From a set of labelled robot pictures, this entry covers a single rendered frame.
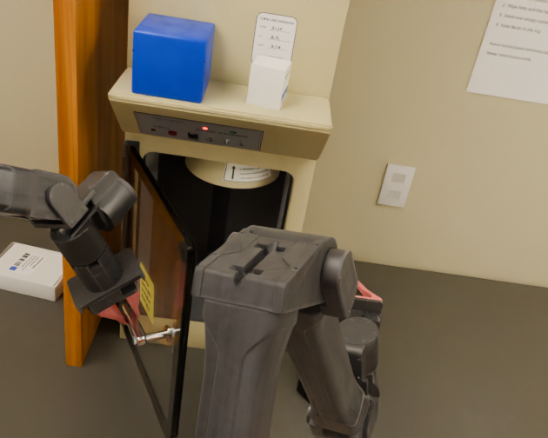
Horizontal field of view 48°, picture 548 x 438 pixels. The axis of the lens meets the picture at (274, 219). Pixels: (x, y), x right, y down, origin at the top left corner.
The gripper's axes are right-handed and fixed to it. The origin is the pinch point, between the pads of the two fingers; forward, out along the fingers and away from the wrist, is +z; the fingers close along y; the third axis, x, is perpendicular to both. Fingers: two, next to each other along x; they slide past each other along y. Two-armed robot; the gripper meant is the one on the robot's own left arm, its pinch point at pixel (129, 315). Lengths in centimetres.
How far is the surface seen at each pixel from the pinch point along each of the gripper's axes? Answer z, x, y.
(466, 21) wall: 1, -30, -89
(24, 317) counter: 18.8, -33.4, 21.5
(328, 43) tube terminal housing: -22, -8, -45
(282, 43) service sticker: -23.7, -11.0, -39.4
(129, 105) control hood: -25.2, -11.5, -14.7
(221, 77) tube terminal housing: -20.7, -15.1, -29.7
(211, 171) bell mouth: -3.9, -17.3, -23.1
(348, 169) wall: 30, -38, -58
